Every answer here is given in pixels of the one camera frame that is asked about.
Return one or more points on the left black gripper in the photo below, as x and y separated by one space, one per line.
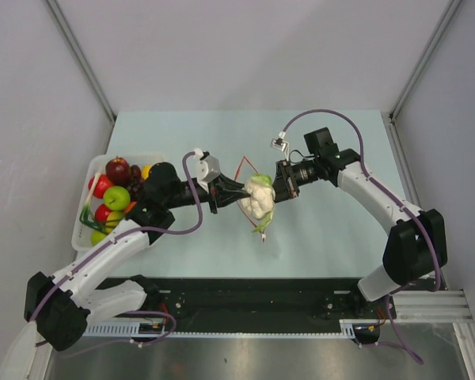
226 191

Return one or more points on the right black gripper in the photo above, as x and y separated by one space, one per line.
285 188

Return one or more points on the white cauliflower toy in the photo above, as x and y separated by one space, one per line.
260 206

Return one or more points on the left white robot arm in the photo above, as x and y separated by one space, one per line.
63 305

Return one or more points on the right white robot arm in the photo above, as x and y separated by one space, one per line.
416 239

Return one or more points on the white plastic food tray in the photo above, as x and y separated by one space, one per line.
83 238

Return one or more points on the yellow lemon toy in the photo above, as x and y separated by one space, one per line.
145 172

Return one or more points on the purple grapes toy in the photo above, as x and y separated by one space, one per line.
135 184

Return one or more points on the orange fruit toy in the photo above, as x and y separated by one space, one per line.
129 207

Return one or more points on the dark red apple toy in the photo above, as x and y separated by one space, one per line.
118 171

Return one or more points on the green apple toy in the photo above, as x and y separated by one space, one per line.
116 198

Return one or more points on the red tomato toy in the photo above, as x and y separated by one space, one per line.
101 187

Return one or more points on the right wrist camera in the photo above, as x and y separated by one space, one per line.
281 144

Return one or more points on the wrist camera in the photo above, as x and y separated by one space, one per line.
207 168
281 144

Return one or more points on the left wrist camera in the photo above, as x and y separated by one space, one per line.
207 168

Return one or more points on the right aluminium frame post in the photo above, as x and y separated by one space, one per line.
433 43

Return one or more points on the aluminium frame post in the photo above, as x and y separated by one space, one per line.
74 47
433 43

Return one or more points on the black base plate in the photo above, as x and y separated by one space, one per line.
263 306

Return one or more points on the white cable duct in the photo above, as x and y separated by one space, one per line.
136 329

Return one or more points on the left aluminium frame post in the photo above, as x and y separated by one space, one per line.
74 47

